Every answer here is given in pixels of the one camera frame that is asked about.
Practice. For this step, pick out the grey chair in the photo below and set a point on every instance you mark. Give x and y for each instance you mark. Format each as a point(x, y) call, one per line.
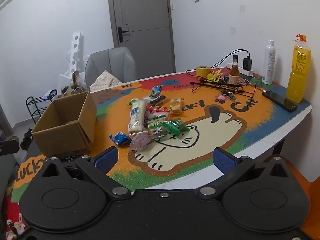
point(110, 60)

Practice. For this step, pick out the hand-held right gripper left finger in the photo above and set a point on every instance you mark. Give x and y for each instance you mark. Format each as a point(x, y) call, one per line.
point(106, 158)

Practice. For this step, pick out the orange seat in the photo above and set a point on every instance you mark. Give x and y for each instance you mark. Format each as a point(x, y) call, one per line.
point(310, 205)

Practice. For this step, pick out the black snack packet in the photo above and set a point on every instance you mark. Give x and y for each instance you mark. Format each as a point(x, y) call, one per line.
point(157, 99)

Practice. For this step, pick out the grey door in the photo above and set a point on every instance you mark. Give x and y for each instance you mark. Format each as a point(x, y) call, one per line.
point(145, 17)

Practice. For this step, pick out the metal keys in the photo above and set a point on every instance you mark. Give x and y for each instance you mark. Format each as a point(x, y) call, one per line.
point(231, 95)

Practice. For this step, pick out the white rack with holes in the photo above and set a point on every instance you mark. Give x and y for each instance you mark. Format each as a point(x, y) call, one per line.
point(75, 47)

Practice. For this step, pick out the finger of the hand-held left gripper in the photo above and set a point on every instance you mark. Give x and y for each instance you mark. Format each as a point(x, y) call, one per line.
point(10, 148)

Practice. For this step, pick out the red printed package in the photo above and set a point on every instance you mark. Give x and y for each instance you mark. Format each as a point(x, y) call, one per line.
point(12, 222)

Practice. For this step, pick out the white spray bottle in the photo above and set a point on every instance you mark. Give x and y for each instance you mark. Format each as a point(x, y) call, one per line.
point(269, 62)

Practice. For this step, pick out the pink translucent snack packet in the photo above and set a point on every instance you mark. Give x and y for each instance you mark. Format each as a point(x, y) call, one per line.
point(140, 141)

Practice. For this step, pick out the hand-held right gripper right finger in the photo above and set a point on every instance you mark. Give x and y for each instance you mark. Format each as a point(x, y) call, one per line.
point(225, 161)

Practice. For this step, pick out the long white snack packet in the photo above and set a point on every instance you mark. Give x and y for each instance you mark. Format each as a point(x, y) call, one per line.
point(136, 116)

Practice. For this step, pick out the brown cardboard box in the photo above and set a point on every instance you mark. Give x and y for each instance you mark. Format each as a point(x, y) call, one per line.
point(82, 120)

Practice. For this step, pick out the black clothes hanger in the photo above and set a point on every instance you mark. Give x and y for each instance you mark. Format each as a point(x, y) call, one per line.
point(240, 92)
point(217, 85)

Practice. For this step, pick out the blue white tissue pack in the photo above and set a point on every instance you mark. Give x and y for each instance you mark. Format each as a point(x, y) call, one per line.
point(50, 94)

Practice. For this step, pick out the yellow tape roll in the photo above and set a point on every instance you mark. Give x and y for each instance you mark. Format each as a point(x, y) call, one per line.
point(203, 72)

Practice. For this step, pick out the orange juice bottle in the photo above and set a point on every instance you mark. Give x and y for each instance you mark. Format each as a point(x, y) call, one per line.
point(297, 75)

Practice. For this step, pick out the brown glass bottle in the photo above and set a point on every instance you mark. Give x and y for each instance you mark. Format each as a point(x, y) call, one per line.
point(234, 76)

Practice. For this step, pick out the red snack packet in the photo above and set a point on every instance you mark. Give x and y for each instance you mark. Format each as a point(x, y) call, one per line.
point(156, 108)

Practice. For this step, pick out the beige rice cracker packet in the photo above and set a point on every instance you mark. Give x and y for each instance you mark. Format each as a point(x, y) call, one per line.
point(175, 104)

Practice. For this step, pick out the black charger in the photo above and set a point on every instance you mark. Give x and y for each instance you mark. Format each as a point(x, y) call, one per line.
point(247, 63)

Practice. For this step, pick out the white power strip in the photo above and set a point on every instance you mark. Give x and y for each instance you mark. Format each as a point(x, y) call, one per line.
point(246, 72)

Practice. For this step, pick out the black shoe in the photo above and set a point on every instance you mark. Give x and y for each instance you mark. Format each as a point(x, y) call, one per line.
point(26, 140)

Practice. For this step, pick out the blue green white snack packet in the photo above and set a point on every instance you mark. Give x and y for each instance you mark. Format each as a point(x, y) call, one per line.
point(156, 90)

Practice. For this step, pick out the yellow plastic bag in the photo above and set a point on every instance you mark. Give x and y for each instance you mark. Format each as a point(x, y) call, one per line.
point(214, 76)

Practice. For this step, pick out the black shoe rack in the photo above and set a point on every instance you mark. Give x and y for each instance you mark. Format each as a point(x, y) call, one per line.
point(30, 110)

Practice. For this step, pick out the dotted beige cushion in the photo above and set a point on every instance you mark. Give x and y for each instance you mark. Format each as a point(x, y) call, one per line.
point(105, 80)

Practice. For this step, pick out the white pink snack packet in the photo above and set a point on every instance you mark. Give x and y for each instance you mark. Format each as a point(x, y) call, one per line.
point(156, 116)

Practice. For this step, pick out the black phone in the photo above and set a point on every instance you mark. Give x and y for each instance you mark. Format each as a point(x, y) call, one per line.
point(280, 101)

